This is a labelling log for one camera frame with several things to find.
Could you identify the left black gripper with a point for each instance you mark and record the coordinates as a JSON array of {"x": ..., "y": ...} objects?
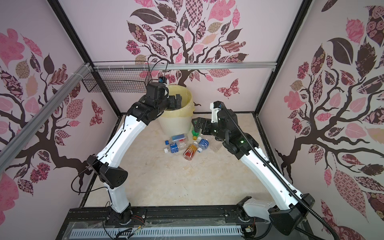
[{"x": 177, "y": 104}]

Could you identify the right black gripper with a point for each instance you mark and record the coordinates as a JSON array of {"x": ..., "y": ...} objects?
[{"x": 207, "y": 123}]

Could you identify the red yellow label bottle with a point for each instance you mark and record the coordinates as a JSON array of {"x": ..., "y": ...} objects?
[{"x": 190, "y": 151}]

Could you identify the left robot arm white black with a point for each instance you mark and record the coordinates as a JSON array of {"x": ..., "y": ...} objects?
[{"x": 106, "y": 164}]

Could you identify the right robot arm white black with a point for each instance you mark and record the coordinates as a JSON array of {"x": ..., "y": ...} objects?
[{"x": 289, "y": 206}]

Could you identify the yellow plastic bin liner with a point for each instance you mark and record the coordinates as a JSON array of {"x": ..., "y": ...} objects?
[{"x": 187, "y": 103}]

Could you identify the green bottle near bin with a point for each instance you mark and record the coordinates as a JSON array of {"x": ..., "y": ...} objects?
[{"x": 196, "y": 133}]

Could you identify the clear unlabelled crumpled bottle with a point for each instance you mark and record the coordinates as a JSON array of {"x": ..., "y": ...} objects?
[{"x": 215, "y": 145}]

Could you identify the bottle blue red label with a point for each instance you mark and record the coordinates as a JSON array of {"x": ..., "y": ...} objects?
[{"x": 176, "y": 139}]

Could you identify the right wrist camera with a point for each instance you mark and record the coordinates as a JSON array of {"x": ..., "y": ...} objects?
[{"x": 215, "y": 108}]

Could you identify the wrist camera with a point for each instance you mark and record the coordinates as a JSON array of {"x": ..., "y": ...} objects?
[
  {"x": 163, "y": 80},
  {"x": 215, "y": 108}
]

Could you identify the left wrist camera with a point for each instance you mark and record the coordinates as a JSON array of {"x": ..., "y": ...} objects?
[{"x": 163, "y": 80}]

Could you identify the aluminium rail back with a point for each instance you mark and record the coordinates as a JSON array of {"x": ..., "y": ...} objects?
[{"x": 198, "y": 66}]

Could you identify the aluminium rail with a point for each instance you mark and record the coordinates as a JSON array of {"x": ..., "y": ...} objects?
[
  {"x": 12, "y": 149},
  {"x": 198, "y": 66}
]

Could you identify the black wire mesh basket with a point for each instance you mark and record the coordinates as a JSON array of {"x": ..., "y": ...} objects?
[{"x": 118, "y": 77}]

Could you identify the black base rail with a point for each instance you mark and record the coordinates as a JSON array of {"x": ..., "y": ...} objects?
[{"x": 176, "y": 216}]

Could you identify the white slotted cable duct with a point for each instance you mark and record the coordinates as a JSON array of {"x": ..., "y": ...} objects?
[{"x": 155, "y": 233}]

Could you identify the aluminium rail left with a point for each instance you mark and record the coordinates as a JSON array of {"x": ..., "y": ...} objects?
[{"x": 12, "y": 149}]

